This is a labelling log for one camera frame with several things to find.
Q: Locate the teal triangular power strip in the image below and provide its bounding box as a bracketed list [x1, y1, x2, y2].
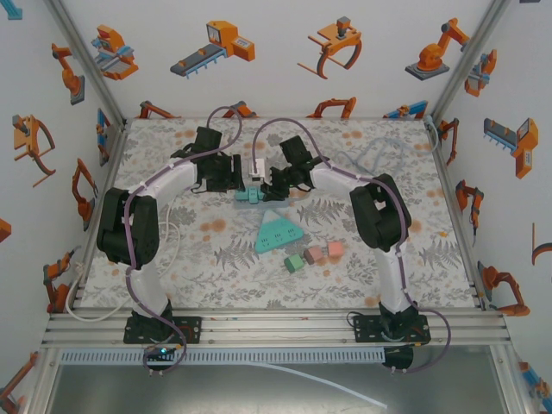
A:
[253, 210, 305, 254]

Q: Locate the mauve plug adapter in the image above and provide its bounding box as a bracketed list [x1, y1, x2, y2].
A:
[303, 246, 327, 266]

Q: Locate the floral tablecloth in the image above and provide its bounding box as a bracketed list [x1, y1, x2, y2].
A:
[81, 116, 480, 310]

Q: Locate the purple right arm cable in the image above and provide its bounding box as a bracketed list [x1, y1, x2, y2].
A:
[252, 116, 452, 375]

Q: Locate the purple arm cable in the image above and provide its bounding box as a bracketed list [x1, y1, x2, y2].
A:
[252, 116, 452, 375]
[124, 105, 242, 377]

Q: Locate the aluminium frame side rail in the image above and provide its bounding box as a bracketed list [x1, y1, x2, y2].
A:
[430, 116, 488, 311]
[45, 120, 130, 316]

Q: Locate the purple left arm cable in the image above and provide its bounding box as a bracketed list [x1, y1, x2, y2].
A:
[124, 105, 242, 377]

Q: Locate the aluminium frame cross rail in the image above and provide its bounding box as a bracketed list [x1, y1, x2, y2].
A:
[41, 308, 506, 346]

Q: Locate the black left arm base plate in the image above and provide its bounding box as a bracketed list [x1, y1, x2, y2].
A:
[123, 316, 204, 345]

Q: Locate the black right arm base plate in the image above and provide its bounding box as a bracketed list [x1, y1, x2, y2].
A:
[353, 313, 430, 346]

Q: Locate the white slotted cable duct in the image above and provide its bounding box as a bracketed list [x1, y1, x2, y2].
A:
[58, 348, 386, 365]

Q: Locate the aluminium frame post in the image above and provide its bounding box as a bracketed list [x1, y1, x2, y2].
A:
[45, 0, 130, 126]
[430, 0, 512, 122]

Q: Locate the white power strip cable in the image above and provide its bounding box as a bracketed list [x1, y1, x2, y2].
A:
[64, 205, 182, 323]

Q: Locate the aluminium frame leg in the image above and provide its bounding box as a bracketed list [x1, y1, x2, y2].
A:
[491, 344, 534, 414]
[23, 347, 61, 414]

